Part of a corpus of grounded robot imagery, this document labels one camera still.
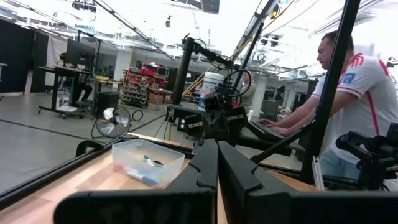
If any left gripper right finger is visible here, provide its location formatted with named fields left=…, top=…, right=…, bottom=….
left=218, top=141, right=292, bottom=224

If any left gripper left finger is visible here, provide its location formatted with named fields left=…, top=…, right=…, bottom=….
left=166, top=138, right=219, bottom=191

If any blue thin marker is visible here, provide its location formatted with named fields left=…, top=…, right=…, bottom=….
left=124, top=167, right=160, bottom=187

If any green thin marker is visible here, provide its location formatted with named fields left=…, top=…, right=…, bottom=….
left=142, top=154, right=156, bottom=167

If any black box with green lights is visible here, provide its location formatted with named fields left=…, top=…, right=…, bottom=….
left=176, top=115, right=189, bottom=133

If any clear plastic bin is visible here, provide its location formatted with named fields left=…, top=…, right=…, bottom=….
left=111, top=138, right=186, bottom=189

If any white wipes canister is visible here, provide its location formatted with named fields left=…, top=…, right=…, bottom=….
left=197, top=72, right=225, bottom=113

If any person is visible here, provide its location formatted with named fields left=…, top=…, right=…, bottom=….
left=239, top=72, right=257, bottom=113
left=259, top=30, right=398, bottom=181
left=58, top=51, right=93, bottom=103

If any black keyboard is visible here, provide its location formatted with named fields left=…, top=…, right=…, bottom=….
left=251, top=119, right=282, bottom=140

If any shelf with red bins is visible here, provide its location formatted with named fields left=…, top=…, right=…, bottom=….
left=120, top=63, right=171, bottom=109

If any floor fan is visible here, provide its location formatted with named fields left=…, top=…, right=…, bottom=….
left=90, top=105, right=133, bottom=139

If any black trash bin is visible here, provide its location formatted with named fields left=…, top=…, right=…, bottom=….
left=95, top=91, right=121, bottom=118

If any white pillar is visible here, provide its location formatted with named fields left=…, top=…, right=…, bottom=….
left=112, top=49, right=133, bottom=82

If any black monitor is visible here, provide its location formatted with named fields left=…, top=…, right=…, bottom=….
left=64, top=38, right=96, bottom=68

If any black rolling desk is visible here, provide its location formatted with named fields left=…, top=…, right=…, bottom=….
left=37, top=65, right=124, bottom=120

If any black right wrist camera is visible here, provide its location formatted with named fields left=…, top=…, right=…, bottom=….
left=203, top=92, right=223, bottom=113

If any black right camera cable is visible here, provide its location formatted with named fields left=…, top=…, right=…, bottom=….
left=221, top=68, right=252, bottom=106

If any grey metal bracket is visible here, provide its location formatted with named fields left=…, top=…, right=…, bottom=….
left=312, top=155, right=326, bottom=191

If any black frame foot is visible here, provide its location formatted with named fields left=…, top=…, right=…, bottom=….
left=75, top=138, right=108, bottom=158

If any black partition wall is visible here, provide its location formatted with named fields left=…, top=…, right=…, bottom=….
left=0, top=19, right=50, bottom=94

